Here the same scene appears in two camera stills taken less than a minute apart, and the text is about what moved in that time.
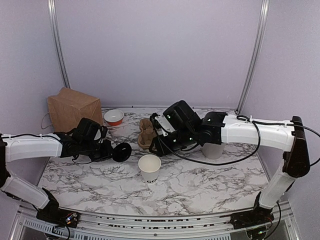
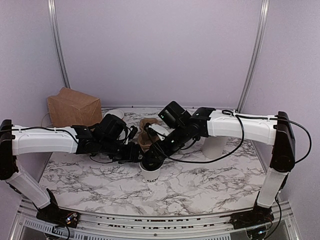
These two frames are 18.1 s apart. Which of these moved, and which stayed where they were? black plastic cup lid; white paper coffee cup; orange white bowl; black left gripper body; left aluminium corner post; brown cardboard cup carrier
Moved: black plastic cup lid; black left gripper body
Stayed: white paper coffee cup; left aluminium corner post; brown cardboard cup carrier; orange white bowl
